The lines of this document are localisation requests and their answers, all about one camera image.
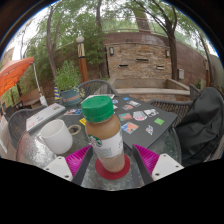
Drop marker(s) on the green plant in teal pot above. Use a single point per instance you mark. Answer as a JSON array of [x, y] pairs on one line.
[[68, 80]]

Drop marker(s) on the orange patio umbrella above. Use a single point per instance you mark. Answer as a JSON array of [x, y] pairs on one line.
[[11, 75]]

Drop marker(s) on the wooden globe-topped lamp post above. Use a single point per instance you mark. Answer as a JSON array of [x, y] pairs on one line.
[[82, 66]]

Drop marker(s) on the blue yellow striped cone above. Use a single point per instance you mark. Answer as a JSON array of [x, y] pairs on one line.
[[57, 94]]

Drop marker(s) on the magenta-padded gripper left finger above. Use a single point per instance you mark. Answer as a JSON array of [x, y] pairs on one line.
[[78, 160]]

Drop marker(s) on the black wall lantern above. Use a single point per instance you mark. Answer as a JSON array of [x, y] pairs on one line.
[[167, 53], [111, 51]]

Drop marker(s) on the dark-trunk tree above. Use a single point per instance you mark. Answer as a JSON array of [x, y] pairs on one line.
[[172, 56]]

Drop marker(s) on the grey wall utility box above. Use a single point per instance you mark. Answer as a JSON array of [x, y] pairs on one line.
[[181, 74]]

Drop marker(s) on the colourful sticker card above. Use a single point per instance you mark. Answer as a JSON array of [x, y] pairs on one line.
[[74, 112]]

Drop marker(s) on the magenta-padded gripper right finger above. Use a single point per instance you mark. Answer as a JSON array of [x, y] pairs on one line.
[[148, 160]]

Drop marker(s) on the roll of tape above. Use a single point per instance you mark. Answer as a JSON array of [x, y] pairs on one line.
[[69, 130]]

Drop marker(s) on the white ceramic mug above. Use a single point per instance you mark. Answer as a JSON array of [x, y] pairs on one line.
[[56, 136]]

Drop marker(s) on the green-capped coffee drink bottle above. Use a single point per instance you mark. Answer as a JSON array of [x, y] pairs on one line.
[[105, 136]]

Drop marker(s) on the yellow sticker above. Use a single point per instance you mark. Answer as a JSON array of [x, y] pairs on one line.
[[83, 121]]

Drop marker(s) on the black backpack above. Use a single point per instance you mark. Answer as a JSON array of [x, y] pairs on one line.
[[200, 130]]

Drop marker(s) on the leaning pale-trunk tree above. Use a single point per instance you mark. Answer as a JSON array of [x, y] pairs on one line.
[[50, 50]]

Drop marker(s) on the flat round red coaster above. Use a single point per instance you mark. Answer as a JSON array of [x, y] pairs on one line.
[[111, 175]]

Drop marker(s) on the silver laptop with stickers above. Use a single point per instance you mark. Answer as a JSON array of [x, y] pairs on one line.
[[45, 116]]

